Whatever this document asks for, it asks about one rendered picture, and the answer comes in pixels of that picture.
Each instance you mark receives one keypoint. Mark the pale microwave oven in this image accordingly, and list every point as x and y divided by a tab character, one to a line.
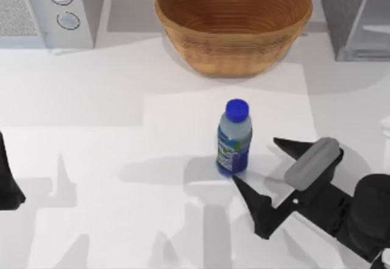
85	9

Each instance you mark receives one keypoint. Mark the brown woven basket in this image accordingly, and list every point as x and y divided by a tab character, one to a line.
233	22

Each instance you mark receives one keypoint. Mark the pale grey rounded box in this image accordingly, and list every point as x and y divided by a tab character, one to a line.
312	163

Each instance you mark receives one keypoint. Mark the blue capped bottle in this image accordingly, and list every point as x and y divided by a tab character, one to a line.
234	142

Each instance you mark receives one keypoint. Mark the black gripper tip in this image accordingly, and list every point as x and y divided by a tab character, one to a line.
7	186

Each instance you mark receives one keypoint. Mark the small microwave knob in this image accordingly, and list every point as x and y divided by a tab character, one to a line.
68	20

